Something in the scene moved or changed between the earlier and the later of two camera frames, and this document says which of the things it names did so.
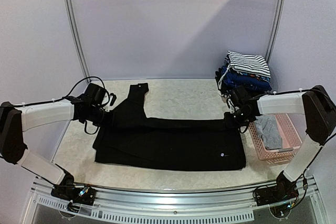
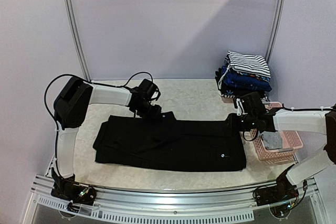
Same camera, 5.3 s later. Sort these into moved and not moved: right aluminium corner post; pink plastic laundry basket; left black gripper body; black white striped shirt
Moved: left black gripper body
Not moved: right aluminium corner post; pink plastic laundry basket; black white striped shirt
